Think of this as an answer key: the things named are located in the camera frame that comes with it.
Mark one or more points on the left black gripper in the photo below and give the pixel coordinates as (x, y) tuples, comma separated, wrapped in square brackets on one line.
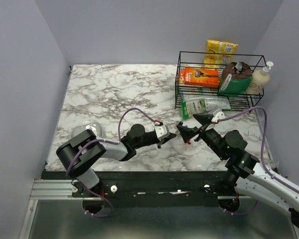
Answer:
[(165, 140)]

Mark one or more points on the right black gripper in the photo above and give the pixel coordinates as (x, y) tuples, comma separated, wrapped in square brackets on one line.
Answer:
[(187, 133)]

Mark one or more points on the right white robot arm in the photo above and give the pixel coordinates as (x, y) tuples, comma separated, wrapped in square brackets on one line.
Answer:
[(246, 174)]

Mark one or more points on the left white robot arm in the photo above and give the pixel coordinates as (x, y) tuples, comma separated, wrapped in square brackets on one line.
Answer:
[(79, 153)]

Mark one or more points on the green white flat pouch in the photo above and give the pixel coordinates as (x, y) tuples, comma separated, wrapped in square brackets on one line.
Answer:
[(196, 104)]

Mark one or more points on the orange razor box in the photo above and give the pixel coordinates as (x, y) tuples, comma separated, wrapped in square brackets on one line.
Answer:
[(202, 77)]

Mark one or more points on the brown green bag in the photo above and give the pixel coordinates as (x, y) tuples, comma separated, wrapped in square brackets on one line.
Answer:
[(235, 79)]

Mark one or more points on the clear plastic wrapper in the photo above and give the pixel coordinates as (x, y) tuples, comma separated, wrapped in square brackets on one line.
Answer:
[(95, 126)]

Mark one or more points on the yellow snack packet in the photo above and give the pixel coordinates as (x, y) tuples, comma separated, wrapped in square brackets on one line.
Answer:
[(219, 53)]

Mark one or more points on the cream lotion pump bottle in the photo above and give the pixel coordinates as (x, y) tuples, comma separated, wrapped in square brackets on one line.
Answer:
[(259, 79)]

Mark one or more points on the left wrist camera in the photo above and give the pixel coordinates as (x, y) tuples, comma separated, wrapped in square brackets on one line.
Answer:
[(161, 131)]

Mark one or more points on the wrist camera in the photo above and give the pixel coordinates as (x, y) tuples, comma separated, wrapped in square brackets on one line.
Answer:
[(217, 115), (161, 131)]

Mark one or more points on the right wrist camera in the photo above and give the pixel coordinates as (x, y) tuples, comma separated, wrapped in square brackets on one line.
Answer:
[(217, 115)]

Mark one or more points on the black wire basket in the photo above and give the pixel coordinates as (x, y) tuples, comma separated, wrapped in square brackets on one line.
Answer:
[(237, 102)]

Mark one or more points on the black mounting base rail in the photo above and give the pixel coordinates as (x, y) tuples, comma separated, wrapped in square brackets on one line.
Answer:
[(154, 189)]

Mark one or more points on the aluminium extrusion rail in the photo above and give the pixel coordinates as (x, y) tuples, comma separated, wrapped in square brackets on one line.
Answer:
[(51, 190)]

